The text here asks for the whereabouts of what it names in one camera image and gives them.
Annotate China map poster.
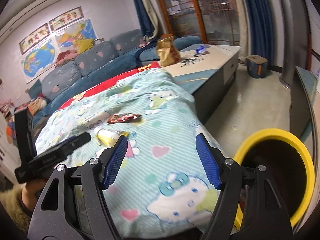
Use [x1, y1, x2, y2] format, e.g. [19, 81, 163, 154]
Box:
[54, 19, 98, 52]

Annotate red blanket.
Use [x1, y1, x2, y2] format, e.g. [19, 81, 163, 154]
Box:
[59, 62, 160, 110]

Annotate world map poster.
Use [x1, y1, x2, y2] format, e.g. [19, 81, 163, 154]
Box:
[20, 38, 59, 83]

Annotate blue sofa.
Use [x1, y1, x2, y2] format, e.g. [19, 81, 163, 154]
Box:
[27, 29, 203, 124]

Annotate yellow cushion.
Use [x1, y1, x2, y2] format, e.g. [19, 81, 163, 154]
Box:
[76, 38, 94, 55]

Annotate framed picture strip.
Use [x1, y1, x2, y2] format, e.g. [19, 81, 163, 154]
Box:
[19, 23, 50, 55]
[49, 7, 84, 31]

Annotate yellow white wrapper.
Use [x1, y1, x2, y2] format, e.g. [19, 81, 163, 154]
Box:
[95, 128, 130, 148]

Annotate gold paper bag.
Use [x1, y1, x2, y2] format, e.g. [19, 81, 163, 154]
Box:
[156, 35, 181, 67]

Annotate coffee table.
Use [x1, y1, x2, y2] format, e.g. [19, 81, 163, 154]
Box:
[164, 44, 240, 123]

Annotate person left hand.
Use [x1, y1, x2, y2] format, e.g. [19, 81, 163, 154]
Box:
[21, 179, 47, 211]

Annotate Hello Kitty green bedsheet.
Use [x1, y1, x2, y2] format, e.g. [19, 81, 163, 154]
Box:
[35, 68, 219, 239]

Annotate blue curtain right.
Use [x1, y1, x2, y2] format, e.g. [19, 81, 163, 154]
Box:
[245, 0, 275, 66]

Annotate silver tower air conditioner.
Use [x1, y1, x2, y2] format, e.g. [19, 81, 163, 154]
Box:
[280, 0, 310, 88]

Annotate blue curtain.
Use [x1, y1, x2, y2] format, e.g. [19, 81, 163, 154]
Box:
[245, 0, 275, 66]
[133, 0, 155, 38]

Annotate wooden glass sliding door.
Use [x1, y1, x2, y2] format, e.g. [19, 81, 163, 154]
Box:
[157, 0, 248, 48]

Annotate dark red snack wrapper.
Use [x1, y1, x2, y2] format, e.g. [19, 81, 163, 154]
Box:
[107, 113, 142, 124]

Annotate blue curtain left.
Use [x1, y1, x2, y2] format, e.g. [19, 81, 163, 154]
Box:
[133, 0, 155, 38]

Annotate yellow rim trash bin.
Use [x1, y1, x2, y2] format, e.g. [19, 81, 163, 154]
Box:
[234, 128, 315, 226]

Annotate blue crumpled wrapper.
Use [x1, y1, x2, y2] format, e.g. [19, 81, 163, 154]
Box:
[195, 45, 206, 55]

